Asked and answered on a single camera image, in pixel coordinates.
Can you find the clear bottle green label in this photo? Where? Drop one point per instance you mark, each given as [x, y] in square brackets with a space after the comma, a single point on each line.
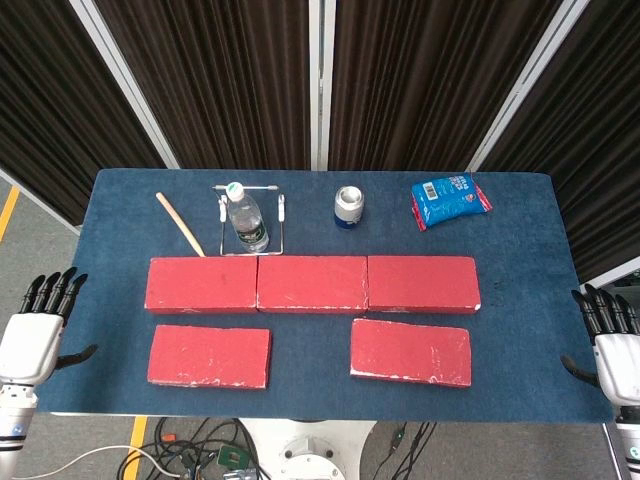
[247, 220]

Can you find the blue white can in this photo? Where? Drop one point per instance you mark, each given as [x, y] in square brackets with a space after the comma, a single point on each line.
[348, 210]

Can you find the blue table cloth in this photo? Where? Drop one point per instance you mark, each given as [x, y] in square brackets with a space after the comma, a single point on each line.
[310, 350]

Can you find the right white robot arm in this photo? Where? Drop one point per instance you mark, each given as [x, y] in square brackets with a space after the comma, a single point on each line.
[630, 445]

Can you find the blue snack bag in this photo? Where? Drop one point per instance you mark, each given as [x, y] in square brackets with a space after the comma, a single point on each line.
[447, 202]

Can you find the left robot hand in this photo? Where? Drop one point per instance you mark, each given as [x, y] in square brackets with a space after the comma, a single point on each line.
[30, 345]

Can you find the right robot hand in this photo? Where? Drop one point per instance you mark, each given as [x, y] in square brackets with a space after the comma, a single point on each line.
[620, 365]

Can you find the wooden stick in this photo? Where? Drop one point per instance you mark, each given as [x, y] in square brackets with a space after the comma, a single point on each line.
[177, 220]

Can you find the white table leg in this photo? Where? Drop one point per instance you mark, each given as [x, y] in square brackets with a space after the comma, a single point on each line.
[612, 450]

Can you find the green circuit board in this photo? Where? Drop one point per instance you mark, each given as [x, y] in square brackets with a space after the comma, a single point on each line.
[232, 457]

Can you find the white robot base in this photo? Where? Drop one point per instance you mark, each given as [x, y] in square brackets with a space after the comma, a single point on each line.
[305, 450]

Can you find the dark pleated partition panel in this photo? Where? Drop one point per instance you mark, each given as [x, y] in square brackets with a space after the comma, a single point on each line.
[600, 150]
[425, 75]
[50, 125]
[225, 75]

